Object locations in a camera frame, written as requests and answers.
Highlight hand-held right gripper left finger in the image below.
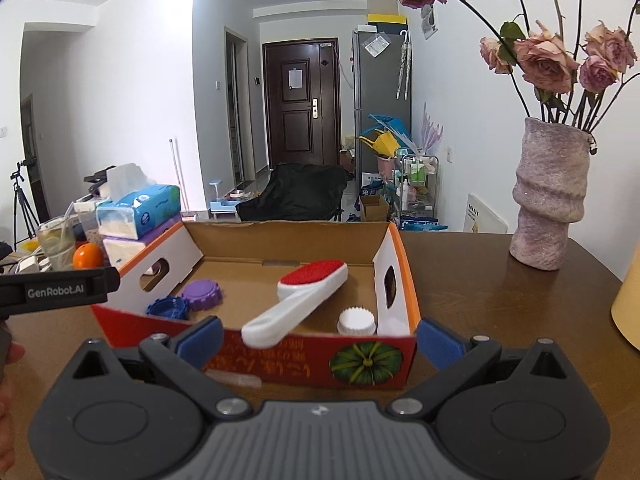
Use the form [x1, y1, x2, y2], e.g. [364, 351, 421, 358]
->
[70, 316, 253, 418]

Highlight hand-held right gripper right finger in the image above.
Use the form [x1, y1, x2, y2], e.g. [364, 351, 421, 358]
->
[385, 317, 569, 419]

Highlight purple ridged cap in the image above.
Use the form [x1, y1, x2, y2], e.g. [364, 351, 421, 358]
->
[181, 280, 224, 312]

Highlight blue ridged cap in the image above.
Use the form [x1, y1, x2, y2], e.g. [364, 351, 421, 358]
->
[146, 296, 190, 321]

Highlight white ridged jar lid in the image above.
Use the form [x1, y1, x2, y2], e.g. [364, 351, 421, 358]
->
[336, 306, 377, 336]

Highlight red cardboard box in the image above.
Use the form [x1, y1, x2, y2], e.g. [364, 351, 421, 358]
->
[90, 220, 422, 391]

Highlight red white lint brush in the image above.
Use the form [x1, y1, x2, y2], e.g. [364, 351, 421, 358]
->
[241, 260, 349, 349]

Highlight person's left hand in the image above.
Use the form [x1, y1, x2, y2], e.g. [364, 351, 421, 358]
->
[0, 343, 26, 465]

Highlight clear drinking glass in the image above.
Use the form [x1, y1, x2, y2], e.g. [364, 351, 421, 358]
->
[36, 215, 77, 272]

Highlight orange fruit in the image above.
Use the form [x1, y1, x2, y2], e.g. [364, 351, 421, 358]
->
[72, 242, 105, 271]

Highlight clear plastic food container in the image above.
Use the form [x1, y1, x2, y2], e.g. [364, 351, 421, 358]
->
[75, 200, 108, 248]

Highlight white purple tissue pack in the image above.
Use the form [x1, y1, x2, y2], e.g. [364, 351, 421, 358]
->
[102, 220, 181, 270]

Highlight blue packet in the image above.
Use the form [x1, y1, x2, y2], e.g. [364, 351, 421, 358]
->
[399, 216, 449, 233]

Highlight blue tissue pack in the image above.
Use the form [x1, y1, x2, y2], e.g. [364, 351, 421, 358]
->
[96, 162, 182, 240]

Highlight white flat board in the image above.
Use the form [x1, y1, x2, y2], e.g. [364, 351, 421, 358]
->
[466, 193, 509, 235]

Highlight blue white pet feeder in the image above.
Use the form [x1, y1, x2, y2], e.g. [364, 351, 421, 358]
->
[209, 179, 240, 219]

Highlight small brown cardboard box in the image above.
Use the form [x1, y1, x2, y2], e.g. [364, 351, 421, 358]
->
[359, 194, 392, 223]

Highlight metal rack with bottles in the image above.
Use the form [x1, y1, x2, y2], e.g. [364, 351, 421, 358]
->
[392, 149, 441, 226]

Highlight black chair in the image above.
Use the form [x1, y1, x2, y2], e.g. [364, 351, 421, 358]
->
[237, 162, 348, 223]

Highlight mottled pink ceramic vase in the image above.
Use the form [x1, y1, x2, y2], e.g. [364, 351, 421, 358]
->
[509, 117, 598, 272]

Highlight pink bucket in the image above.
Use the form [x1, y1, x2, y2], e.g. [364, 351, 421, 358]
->
[375, 154, 399, 181]

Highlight yellow thermos jug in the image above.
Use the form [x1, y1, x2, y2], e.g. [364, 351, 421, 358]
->
[611, 272, 640, 352]

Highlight yellow watering can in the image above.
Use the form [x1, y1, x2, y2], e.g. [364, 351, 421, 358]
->
[372, 130, 401, 157]

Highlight purple feather decoration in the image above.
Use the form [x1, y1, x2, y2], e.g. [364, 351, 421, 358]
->
[419, 102, 445, 157]

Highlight dark brown door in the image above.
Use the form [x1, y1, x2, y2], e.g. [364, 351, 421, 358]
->
[262, 39, 342, 168]

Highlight grey refrigerator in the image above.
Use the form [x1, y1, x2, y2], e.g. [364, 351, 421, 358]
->
[351, 27, 413, 181]

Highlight white folded umbrellas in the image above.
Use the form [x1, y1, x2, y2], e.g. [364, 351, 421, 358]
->
[396, 30, 414, 101]

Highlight bunch of dried pink roses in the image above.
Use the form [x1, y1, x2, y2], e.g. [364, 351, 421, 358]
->
[387, 0, 640, 133]

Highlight clear plastic bag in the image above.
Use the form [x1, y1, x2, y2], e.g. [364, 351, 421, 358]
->
[364, 34, 392, 58]

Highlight yellow flat box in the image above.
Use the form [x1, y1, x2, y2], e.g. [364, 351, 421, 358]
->
[367, 12, 408, 27]

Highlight black camera tripod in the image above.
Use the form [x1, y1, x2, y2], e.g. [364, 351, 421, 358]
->
[10, 159, 43, 251]

